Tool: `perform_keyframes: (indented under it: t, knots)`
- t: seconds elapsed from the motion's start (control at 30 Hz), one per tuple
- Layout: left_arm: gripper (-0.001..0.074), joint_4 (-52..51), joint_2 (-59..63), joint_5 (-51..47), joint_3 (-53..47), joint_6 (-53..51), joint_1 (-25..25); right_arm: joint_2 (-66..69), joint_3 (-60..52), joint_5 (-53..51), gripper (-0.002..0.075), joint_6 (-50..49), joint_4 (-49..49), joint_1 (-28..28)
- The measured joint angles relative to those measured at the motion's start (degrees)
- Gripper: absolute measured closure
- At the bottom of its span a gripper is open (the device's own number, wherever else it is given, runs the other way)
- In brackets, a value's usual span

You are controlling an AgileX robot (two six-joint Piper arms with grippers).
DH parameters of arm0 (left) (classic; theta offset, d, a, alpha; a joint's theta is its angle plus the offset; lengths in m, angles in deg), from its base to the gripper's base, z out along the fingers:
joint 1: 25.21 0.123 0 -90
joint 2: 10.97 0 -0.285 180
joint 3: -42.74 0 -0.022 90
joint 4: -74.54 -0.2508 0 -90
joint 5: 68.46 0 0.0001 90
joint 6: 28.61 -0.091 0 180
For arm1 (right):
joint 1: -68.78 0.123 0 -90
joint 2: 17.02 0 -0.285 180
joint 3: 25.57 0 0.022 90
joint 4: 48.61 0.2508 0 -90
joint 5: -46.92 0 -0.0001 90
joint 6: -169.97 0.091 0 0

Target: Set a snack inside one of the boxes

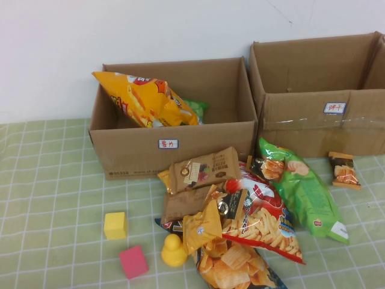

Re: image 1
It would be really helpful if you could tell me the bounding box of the plain brown biscuit pack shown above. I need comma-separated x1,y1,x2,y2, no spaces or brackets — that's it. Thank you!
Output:
161,185,217,224

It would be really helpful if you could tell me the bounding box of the small black orange snack pack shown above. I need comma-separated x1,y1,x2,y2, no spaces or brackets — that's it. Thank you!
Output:
210,188,249,220
246,155,286,181
328,151,363,190

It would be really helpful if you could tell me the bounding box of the green Lay's chips bag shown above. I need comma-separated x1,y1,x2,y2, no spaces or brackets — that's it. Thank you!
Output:
180,98,211,125

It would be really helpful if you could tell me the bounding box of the green checked tablecloth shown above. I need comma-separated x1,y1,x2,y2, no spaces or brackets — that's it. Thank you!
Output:
0,117,385,289

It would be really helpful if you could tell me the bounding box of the brown biscuit pack with picture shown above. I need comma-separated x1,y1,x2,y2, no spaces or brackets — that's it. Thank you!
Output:
168,146,243,195

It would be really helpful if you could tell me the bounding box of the pink foam cube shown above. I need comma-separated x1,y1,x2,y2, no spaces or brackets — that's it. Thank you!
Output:
119,245,150,280

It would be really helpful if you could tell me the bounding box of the orange chip bag bottom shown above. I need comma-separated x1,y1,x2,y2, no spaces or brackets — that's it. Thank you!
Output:
155,217,286,289

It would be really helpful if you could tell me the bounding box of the small yellow snack pack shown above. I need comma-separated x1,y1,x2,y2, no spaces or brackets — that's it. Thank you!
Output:
156,169,172,190
182,200,223,255

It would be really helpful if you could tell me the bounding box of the red shrimp stick bag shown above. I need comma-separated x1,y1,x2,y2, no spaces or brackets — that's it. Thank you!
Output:
221,161,306,266

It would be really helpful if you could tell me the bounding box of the cardboard box with clear tape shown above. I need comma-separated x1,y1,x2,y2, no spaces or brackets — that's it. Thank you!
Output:
248,31,385,158

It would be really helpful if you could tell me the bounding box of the yellow rubber duck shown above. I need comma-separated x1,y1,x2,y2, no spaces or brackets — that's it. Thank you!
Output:
161,234,188,267

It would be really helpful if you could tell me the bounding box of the plain cardboard box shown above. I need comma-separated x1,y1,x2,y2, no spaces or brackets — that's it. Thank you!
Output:
362,31,385,90

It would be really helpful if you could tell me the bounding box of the large yellow chips bag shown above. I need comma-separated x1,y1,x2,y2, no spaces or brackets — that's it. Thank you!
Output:
91,70,200,128

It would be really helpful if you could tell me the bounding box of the white label with red writing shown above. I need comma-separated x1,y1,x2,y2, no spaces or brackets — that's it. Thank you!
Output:
158,138,180,150
323,101,348,114

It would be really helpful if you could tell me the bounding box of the cardboard box with printed base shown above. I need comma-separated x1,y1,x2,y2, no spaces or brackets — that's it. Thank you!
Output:
88,57,259,181

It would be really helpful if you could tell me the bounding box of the yellow foam cube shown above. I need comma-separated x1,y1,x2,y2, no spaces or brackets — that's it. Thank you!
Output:
103,211,127,241

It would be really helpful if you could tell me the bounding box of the long green chips bag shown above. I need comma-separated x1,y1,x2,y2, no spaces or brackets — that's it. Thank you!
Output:
259,137,350,245

